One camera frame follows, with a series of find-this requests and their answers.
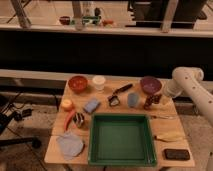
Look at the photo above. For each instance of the orange background object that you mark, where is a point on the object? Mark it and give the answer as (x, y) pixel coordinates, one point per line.
(107, 22)

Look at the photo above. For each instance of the blue-grey cup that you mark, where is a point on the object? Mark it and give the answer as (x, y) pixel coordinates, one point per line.
(132, 99)

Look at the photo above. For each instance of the black and white striped ball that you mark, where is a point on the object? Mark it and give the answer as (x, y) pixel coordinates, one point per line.
(79, 119)

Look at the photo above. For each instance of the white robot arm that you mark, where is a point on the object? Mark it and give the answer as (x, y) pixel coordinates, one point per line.
(188, 80)

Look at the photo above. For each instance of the red chili pepper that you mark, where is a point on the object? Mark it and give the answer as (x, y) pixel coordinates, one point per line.
(68, 118)

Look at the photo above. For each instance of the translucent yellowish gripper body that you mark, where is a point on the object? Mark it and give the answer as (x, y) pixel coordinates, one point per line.
(165, 100)

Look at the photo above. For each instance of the purple bowl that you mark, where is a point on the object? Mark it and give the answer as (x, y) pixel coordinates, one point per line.
(150, 85)

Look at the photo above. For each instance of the black rectangular block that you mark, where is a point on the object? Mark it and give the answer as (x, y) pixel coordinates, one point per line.
(177, 154)

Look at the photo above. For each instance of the white cup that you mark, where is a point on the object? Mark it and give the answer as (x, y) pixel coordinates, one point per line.
(99, 82)

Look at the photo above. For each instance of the yellow round fruit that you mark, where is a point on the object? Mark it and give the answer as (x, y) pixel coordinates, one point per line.
(67, 104)

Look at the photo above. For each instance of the green background box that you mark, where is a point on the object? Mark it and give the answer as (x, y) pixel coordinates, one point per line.
(91, 20)

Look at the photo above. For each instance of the blue sponge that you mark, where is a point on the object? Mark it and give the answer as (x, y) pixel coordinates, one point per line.
(91, 105)

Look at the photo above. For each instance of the green plastic tray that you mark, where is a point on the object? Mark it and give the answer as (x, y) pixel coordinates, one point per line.
(121, 140)

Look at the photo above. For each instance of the black power adapter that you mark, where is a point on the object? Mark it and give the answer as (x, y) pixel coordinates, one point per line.
(26, 113)

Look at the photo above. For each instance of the dark red background bowl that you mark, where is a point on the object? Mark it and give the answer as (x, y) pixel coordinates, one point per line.
(64, 20)

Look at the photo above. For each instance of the red-orange bowl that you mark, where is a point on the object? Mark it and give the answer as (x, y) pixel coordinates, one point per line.
(78, 83)

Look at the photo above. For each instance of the dark red grape bunch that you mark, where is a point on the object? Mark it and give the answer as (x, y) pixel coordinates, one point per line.
(151, 99)

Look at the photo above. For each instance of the black-handled peeler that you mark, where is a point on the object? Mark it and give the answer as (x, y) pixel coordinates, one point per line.
(113, 100)

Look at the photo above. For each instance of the grey-blue cloth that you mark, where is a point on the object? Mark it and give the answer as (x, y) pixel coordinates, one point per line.
(70, 145)

